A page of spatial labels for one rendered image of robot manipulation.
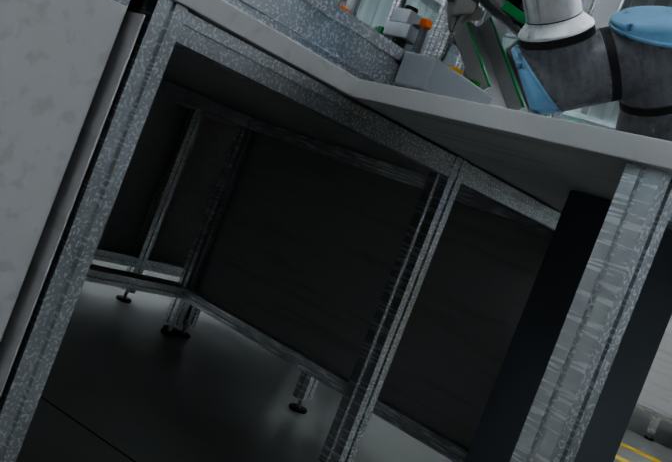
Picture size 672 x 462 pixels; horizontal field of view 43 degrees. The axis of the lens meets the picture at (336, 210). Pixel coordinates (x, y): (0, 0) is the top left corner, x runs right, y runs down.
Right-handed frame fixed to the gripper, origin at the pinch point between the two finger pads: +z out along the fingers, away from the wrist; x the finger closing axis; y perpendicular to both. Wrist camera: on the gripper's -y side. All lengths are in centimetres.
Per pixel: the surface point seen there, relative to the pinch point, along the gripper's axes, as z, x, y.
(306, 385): 98, 76, -60
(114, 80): 36, -75, 13
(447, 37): -2.8, 19.0, -13.9
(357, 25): 12.4, -32.5, 7.2
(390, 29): 3.7, -2.2, -12.2
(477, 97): 13.2, -3.0, 14.2
